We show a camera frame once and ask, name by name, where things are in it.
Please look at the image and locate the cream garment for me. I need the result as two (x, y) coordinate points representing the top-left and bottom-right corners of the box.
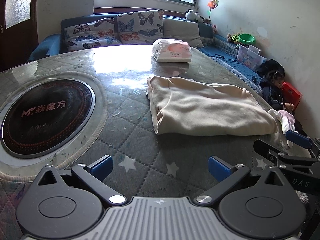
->
(147, 76), (278, 136)

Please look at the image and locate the child in dark clothes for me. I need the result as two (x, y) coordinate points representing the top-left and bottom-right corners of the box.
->
(260, 70), (294, 113)

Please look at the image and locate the pink white small garment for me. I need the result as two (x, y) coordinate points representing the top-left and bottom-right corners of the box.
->
(268, 109), (298, 150)

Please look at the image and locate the red box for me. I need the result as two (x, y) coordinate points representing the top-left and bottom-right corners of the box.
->
(281, 82), (303, 110)

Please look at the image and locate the grey quilted table cover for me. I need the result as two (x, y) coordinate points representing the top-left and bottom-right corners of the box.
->
(0, 43), (311, 240)

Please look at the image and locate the black round induction cooktop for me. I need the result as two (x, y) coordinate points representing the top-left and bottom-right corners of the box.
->
(1, 79), (95, 159)

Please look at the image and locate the clear plastic storage box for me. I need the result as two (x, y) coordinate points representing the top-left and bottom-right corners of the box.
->
(236, 44), (267, 71)

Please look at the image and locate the green plastic bowl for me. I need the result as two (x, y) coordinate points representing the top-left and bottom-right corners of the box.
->
(238, 33), (255, 45)

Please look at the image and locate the small green toy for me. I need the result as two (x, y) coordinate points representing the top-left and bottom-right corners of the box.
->
(227, 33), (240, 45)

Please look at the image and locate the white tissue pack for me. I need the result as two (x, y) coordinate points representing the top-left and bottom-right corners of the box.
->
(152, 38), (192, 63)

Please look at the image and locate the left butterfly pillow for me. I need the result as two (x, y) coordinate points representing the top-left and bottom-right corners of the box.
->
(63, 18), (122, 52)

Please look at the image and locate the butterfly pillow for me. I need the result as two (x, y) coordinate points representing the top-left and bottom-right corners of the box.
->
(117, 10), (164, 44)
(63, 18), (122, 52)

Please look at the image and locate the beige cushion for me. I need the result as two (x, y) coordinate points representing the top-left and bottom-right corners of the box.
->
(163, 18), (204, 48)

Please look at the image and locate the right butterfly pillow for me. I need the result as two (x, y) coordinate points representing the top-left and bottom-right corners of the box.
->
(117, 10), (164, 44)

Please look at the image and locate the plush toy on sofa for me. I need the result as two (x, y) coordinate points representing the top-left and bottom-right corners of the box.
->
(185, 9), (204, 23)

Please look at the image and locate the dark wooden door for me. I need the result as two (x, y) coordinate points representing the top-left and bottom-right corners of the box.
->
(1, 0), (38, 71)

